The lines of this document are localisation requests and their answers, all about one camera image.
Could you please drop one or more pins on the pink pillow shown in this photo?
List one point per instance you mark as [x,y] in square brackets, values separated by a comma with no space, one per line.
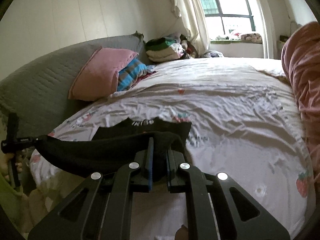
[98,78]

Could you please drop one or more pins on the grey quilted headboard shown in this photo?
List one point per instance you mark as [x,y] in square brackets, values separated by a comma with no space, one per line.
[38,91]

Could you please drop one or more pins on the window with dark frame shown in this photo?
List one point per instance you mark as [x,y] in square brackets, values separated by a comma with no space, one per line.
[227,19]

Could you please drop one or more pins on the pink blanket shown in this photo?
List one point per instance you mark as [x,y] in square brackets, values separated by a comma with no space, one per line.
[300,62]

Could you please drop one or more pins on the black shirt with orange patches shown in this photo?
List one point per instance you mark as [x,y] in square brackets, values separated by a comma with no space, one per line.
[113,147]

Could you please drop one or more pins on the stack of folded clothes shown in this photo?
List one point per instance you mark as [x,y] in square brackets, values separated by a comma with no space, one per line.
[170,48]

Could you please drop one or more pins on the strawberry print bed sheet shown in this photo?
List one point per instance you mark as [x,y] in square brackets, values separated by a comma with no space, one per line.
[243,122]

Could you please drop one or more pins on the cream curtain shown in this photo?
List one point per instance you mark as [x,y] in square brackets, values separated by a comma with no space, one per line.
[192,16]

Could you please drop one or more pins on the person's left hand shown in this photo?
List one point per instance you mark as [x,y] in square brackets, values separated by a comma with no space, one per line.
[8,163]

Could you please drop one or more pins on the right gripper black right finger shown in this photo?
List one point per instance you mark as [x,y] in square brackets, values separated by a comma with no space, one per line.
[217,206]

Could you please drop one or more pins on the person's right hand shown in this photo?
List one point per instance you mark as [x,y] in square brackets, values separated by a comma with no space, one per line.
[182,233]

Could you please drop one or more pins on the blue striped folded cloth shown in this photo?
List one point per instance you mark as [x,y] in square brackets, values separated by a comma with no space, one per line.
[132,74]

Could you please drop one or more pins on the clothes on window sill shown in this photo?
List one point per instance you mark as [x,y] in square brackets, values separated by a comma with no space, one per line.
[251,37]

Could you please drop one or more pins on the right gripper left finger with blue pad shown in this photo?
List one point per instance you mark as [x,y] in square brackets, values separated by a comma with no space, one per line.
[99,208]

